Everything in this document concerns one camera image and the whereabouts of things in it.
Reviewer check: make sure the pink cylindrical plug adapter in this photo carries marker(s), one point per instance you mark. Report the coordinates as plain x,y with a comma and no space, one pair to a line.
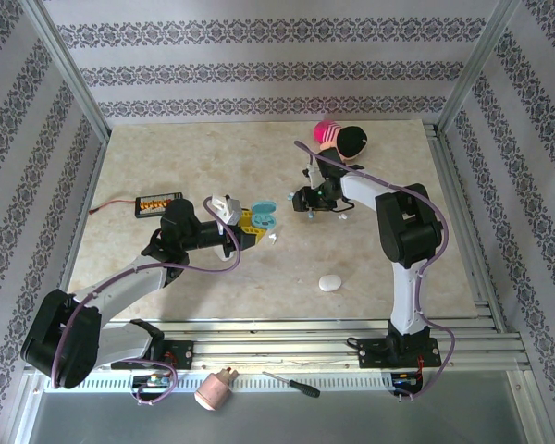
213,390

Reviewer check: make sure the aluminium frame post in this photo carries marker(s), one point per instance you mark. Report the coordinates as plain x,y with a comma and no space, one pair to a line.
69,69
476,69

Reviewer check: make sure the small circuit board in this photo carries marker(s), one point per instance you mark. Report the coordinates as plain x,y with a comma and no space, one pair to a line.
404,380
152,380

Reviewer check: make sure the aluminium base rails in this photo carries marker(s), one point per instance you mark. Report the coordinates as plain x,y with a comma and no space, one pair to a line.
282,342

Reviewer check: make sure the doll with pink striped hat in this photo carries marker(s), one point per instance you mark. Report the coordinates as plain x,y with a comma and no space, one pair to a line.
349,141

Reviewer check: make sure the teal earbud charging case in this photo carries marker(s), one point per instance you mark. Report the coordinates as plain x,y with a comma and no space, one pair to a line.
261,209

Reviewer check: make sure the aluminium side rails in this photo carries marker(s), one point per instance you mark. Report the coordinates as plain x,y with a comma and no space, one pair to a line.
475,268

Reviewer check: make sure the black charger board orange connectors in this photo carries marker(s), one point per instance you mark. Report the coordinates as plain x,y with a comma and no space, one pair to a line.
155,204

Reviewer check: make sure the white earbud charging case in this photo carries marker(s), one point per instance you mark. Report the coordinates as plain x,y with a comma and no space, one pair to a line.
329,283

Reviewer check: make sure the grey metal tray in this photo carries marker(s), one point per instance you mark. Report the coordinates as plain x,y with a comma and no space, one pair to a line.
305,421

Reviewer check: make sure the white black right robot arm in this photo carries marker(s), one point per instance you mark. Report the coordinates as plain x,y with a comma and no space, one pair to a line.
407,296

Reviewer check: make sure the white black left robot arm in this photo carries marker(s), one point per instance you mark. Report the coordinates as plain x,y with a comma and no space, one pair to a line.
120,287

